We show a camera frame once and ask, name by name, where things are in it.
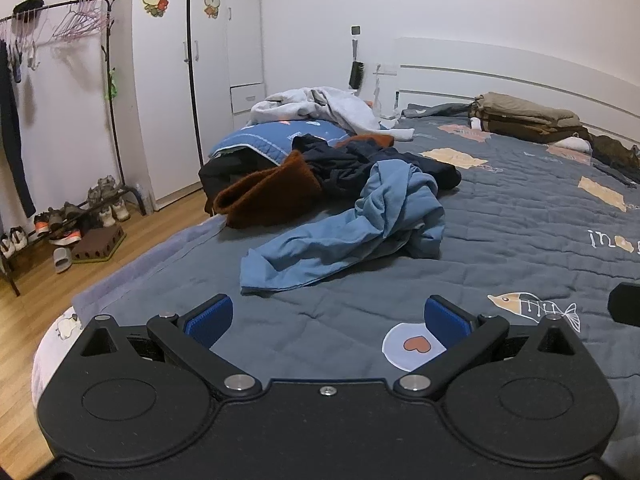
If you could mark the white pillow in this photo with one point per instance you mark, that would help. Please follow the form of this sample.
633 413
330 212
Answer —
572 143

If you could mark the folded khaki brown bedding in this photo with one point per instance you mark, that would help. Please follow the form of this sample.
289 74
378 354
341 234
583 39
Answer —
525 110

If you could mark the white hoodie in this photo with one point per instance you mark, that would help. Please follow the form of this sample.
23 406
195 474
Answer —
310 102

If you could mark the row of shoes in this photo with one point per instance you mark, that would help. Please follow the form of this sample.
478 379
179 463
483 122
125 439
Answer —
60 215

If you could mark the grey printed bed quilt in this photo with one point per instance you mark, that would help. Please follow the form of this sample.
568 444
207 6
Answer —
500 240

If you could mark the black hairbrush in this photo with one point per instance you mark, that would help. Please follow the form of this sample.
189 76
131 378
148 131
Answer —
356 77

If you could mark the black hat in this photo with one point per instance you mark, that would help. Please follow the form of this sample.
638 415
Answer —
27 7

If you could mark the green hanging item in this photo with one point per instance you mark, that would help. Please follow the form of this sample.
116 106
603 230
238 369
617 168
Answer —
112 87

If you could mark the bunch of pink hangers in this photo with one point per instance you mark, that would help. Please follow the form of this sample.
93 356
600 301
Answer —
75 30

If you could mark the olive mottled cloth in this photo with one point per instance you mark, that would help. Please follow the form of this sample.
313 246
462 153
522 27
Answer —
615 152

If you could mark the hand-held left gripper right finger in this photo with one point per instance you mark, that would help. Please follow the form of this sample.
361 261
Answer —
445 322

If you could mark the white headboard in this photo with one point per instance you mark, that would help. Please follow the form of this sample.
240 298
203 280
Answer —
500 70

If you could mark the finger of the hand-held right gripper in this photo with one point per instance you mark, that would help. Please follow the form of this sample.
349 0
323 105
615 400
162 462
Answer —
627 305

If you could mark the mouse sticker pink bow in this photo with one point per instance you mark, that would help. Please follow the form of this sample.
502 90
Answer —
212 1

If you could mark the brown perforated block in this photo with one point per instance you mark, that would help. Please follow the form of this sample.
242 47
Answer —
97 245

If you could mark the blue quilted pillow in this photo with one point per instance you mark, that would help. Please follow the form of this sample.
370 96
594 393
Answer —
265 135

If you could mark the blue garment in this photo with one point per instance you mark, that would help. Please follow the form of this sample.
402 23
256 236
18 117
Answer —
325 245

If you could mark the hanging dark trousers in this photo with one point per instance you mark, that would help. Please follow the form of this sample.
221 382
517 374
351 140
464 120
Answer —
12 150

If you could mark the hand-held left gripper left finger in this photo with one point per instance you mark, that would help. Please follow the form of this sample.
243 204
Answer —
212 317

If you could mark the black clothes rack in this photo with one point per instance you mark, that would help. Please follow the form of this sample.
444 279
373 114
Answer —
111 110

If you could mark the white wardrobe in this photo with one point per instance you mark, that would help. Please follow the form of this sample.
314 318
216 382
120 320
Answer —
165 110

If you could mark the white slipper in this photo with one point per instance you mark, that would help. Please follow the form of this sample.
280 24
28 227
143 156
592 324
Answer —
62 259

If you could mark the brown fleece garment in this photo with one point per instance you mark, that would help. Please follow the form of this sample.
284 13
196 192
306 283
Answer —
260 195

